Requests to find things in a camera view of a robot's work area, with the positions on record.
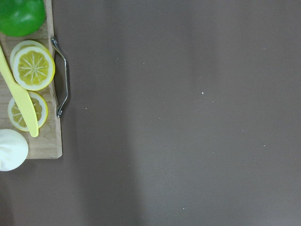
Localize bamboo cutting board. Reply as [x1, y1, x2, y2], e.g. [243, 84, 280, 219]
[0, 0, 62, 159]

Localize lemon slice stack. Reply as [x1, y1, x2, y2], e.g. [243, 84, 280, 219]
[9, 40, 55, 91]

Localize green lime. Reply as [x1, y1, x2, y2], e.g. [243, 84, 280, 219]
[0, 0, 46, 37]

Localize yellow plastic knife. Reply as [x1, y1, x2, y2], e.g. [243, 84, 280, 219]
[0, 48, 39, 137]

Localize lemon slice upper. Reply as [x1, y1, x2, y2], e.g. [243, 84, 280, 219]
[8, 91, 48, 132]

